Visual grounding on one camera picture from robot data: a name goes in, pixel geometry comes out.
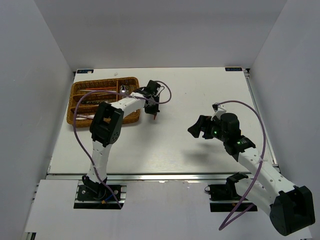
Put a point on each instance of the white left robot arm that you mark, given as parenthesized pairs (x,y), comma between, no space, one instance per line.
(106,127)

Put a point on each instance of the blue label corner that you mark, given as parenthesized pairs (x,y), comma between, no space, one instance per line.
(233,69)
(84,71)

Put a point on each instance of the pink handled fork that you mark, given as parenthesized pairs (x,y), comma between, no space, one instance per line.
(84,117)

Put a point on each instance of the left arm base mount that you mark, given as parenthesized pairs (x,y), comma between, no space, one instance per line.
(87,199)

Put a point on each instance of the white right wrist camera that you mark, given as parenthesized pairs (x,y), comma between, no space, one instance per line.
(219,110)

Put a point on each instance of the woven wicker cutlery tray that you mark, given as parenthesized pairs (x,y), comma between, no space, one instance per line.
(76,95)

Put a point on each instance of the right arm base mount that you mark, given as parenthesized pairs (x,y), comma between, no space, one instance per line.
(223,197)

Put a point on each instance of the black handled fork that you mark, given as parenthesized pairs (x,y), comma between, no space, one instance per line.
(93,102)

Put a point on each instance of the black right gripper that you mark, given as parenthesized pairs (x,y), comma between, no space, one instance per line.
(204,122)

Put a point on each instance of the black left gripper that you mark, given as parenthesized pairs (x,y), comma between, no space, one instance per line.
(153,111)

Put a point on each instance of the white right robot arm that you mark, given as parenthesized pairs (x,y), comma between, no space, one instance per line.
(289,207)

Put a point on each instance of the blue label left corner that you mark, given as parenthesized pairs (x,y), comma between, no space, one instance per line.
(84,71)

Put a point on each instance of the thin metal chopstick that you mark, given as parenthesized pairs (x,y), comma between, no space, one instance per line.
(98,94)

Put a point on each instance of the blue label right corner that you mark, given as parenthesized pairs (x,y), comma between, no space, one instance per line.
(233,69)

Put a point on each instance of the aluminium table edge rail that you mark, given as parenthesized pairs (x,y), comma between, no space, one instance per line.
(148,177)

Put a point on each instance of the black handled spoon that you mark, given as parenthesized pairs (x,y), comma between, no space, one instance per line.
(124,89)

